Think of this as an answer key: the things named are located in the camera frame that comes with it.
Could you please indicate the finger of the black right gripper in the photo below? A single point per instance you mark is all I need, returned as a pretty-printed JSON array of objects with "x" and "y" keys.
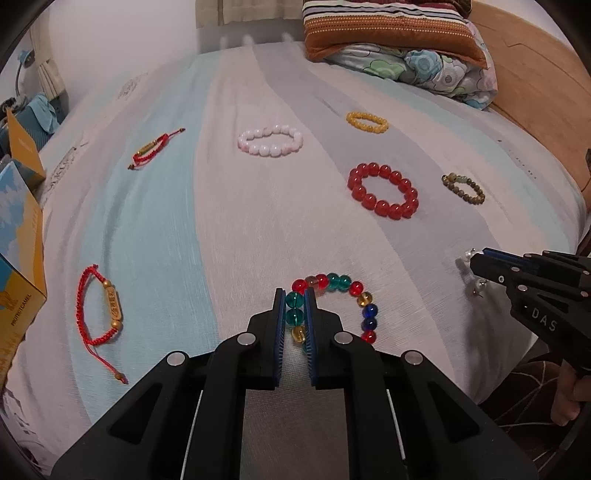
[
  {"x": 505, "y": 277},
  {"x": 497, "y": 258}
]

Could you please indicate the striped orange brown pillow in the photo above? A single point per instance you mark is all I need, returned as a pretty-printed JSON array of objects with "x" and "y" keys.
[{"x": 330, "y": 26}]

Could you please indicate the person right hand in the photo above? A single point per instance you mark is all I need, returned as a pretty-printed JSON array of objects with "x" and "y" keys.
[{"x": 571, "y": 392}]

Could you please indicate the wooden headboard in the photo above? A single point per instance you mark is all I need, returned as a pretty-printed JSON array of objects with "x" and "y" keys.
[{"x": 543, "y": 86}]

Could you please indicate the striped pastel bed sheet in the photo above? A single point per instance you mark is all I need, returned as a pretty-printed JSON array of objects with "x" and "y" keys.
[{"x": 178, "y": 201}]

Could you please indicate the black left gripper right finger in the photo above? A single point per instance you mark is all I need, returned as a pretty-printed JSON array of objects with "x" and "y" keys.
[{"x": 338, "y": 359}]

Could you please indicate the blue yellow cardboard box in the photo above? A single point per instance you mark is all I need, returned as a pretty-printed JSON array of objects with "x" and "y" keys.
[{"x": 22, "y": 277}]

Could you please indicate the floral folded quilt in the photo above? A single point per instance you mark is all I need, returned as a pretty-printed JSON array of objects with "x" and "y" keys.
[{"x": 427, "y": 69}]

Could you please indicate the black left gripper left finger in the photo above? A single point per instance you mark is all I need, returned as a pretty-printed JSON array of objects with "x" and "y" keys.
[{"x": 253, "y": 358}]

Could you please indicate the beige curtain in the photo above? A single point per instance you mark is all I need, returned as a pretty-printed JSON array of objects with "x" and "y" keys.
[{"x": 212, "y": 13}]

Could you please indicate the yellow open box flap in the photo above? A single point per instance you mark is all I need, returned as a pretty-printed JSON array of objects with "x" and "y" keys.
[{"x": 24, "y": 153}]

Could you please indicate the teal bedside basket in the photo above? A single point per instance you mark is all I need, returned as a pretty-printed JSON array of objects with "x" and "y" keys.
[{"x": 40, "y": 118}]

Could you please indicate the blue desk lamp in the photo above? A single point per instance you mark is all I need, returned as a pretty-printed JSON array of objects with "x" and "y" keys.
[{"x": 26, "y": 85}]

